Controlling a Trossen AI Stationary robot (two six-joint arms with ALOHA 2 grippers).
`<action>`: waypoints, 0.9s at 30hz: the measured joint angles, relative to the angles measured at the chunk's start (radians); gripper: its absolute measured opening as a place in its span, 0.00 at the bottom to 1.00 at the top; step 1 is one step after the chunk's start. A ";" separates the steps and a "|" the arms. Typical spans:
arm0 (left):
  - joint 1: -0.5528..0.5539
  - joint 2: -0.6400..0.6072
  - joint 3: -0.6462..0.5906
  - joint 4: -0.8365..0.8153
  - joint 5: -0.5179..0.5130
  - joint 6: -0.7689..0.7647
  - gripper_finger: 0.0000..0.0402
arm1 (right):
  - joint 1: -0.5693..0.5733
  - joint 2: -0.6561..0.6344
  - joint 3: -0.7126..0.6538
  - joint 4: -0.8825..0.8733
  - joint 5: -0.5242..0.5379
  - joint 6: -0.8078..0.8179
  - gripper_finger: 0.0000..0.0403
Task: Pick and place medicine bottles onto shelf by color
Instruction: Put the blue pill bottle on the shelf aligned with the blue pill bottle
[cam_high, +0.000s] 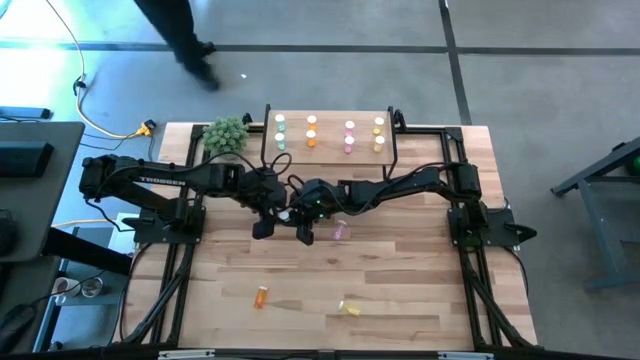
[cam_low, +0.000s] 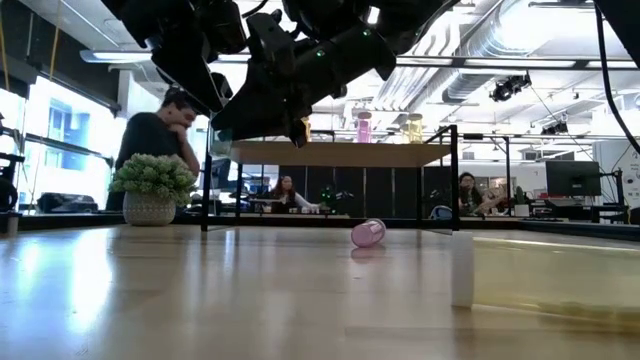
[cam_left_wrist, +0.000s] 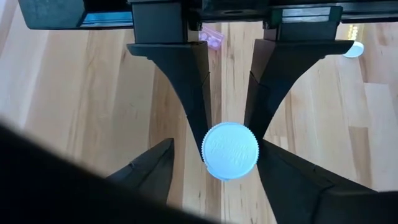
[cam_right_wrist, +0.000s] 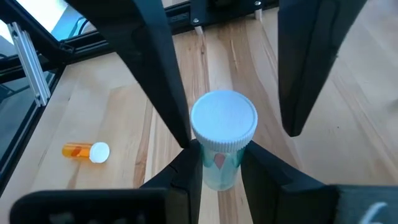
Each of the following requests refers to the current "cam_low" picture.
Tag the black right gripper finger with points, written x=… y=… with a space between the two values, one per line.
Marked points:
x=260 y=117

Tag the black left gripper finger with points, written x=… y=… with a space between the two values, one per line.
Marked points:
x=190 y=75

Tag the person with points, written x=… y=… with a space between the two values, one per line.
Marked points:
x=286 y=192
x=145 y=140
x=469 y=192

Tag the green potted plant white pot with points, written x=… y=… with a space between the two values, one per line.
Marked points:
x=150 y=180

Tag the black ceiling spotlight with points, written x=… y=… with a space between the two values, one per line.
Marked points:
x=510 y=87

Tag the black couch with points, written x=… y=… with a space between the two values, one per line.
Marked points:
x=67 y=202

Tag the long ceiling light bar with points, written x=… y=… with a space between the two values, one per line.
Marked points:
x=525 y=63

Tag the black equipment stand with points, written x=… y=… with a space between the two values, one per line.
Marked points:
x=6 y=195

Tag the black computer monitor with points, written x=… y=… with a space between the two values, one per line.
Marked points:
x=572 y=178

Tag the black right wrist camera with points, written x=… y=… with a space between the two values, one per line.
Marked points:
x=272 y=42

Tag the wooden shelf black metal frame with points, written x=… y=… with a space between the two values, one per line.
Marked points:
x=340 y=154

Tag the silver ventilation duct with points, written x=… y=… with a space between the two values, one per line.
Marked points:
x=490 y=45

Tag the black aluminium table frame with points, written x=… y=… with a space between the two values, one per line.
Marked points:
x=550 y=226

